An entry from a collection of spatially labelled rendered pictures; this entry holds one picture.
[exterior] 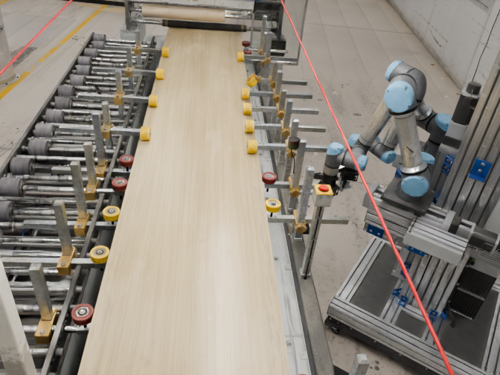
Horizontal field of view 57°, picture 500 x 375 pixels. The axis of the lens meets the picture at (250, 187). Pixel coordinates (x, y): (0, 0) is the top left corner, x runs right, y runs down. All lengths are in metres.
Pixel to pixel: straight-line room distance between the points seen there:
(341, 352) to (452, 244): 1.01
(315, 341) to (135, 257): 0.85
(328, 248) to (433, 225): 1.30
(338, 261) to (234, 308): 1.72
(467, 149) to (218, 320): 1.41
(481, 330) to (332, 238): 1.21
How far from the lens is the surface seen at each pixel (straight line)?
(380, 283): 3.11
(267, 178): 2.55
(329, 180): 2.29
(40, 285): 1.86
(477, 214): 2.57
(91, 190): 2.51
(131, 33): 4.91
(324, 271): 3.37
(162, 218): 2.25
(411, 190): 2.20
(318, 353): 2.05
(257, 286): 1.95
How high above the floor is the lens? 2.34
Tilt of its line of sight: 35 degrees down
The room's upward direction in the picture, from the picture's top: 6 degrees clockwise
